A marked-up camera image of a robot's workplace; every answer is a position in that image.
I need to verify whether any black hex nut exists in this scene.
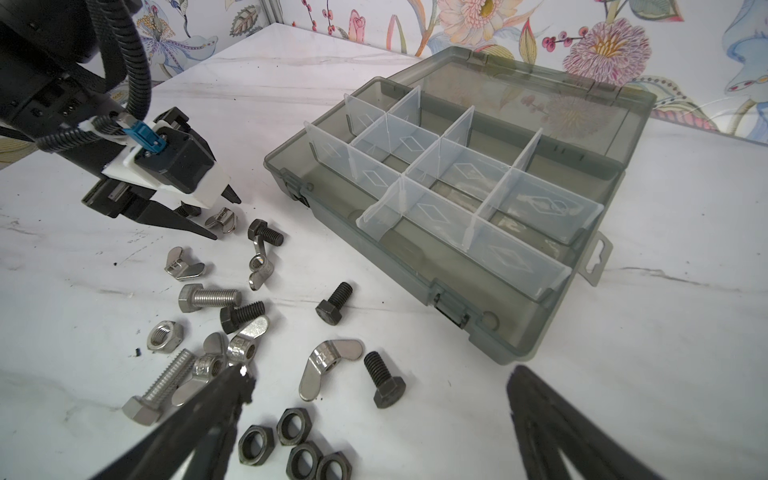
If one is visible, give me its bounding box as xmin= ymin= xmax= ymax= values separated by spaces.
xmin=315 ymin=451 xmax=353 ymax=480
xmin=276 ymin=407 xmax=312 ymax=446
xmin=238 ymin=425 xmax=275 ymax=466
xmin=286 ymin=441 xmax=323 ymax=480

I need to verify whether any silver hex nut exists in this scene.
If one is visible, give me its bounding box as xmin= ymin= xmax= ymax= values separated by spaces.
xmin=146 ymin=320 xmax=184 ymax=354

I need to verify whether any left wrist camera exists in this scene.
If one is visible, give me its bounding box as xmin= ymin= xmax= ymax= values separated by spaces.
xmin=102 ymin=120 xmax=230 ymax=209

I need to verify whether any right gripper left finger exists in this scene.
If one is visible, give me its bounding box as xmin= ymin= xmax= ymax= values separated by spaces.
xmin=95 ymin=366 xmax=256 ymax=479

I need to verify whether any silver wing nut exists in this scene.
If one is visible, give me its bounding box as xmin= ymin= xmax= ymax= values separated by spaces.
xmin=164 ymin=246 xmax=206 ymax=282
xmin=204 ymin=207 xmax=238 ymax=234
xmin=226 ymin=315 xmax=270 ymax=366
xmin=298 ymin=339 xmax=364 ymax=402
xmin=248 ymin=235 xmax=274 ymax=291

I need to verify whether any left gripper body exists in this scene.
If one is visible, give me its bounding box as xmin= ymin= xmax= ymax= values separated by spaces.
xmin=80 ymin=107 xmax=215 ymax=218

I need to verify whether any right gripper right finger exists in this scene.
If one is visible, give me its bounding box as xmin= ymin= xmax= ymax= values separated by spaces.
xmin=506 ymin=365 xmax=660 ymax=479

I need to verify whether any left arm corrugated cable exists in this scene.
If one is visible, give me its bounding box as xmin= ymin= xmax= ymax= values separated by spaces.
xmin=35 ymin=0 xmax=154 ymax=154

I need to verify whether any grey plastic organizer box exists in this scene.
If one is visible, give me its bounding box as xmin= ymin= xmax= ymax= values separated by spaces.
xmin=264 ymin=47 xmax=656 ymax=365

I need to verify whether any silver hex bolt long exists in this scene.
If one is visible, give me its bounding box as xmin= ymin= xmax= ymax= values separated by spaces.
xmin=122 ymin=349 xmax=196 ymax=426

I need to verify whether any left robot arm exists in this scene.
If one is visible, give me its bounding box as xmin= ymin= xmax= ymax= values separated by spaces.
xmin=1 ymin=1 xmax=239 ymax=237

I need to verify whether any black hex bolt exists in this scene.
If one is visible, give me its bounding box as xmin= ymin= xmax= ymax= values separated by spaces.
xmin=219 ymin=301 xmax=265 ymax=334
xmin=315 ymin=282 xmax=353 ymax=326
xmin=364 ymin=351 xmax=406 ymax=409
xmin=247 ymin=219 xmax=284 ymax=246

